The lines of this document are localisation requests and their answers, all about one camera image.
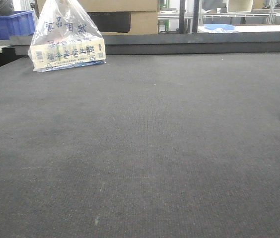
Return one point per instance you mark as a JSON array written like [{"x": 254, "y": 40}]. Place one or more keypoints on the blue tray on far table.
[{"x": 220, "y": 27}]

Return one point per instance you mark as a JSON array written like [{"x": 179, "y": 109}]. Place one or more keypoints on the cream plastic bin background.
[{"x": 239, "y": 6}]

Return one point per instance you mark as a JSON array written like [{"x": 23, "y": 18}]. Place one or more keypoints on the dark grey raised ledge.
[{"x": 196, "y": 43}]

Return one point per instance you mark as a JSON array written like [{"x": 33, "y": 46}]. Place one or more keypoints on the brown cardboard box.
[{"x": 97, "y": 17}]

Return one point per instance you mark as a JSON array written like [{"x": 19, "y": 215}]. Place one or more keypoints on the cream box inside bag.
[{"x": 57, "y": 55}]

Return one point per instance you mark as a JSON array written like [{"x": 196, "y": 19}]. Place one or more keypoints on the white far table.
[{"x": 248, "y": 28}]

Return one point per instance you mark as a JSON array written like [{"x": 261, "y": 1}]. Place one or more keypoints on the clear printed plastic bag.
[{"x": 40, "y": 39}]

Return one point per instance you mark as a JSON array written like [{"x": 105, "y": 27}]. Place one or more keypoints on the black vertical post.
[{"x": 182, "y": 25}]

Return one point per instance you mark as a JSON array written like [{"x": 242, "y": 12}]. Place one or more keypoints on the blue plastic crate background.
[{"x": 20, "y": 23}]

